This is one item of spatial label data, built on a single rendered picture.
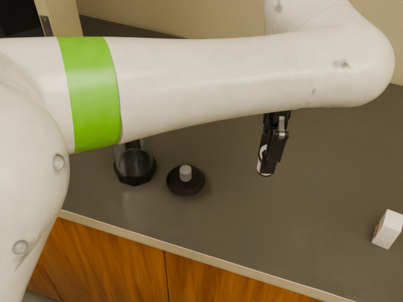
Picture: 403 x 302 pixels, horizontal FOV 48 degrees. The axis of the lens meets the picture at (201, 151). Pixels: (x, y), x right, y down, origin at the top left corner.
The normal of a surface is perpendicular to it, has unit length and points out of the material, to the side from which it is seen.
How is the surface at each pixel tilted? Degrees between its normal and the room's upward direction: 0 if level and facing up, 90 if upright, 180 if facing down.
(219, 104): 82
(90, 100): 56
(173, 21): 90
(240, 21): 90
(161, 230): 0
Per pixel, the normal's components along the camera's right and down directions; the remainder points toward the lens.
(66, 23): 0.95, 0.26
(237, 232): 0.02, -0.63
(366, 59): 0.23, 0.02
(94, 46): 0.22, -0.69
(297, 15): -0.72, -0.12
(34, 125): 0.82, -0.44
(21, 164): 0.77, -0.06
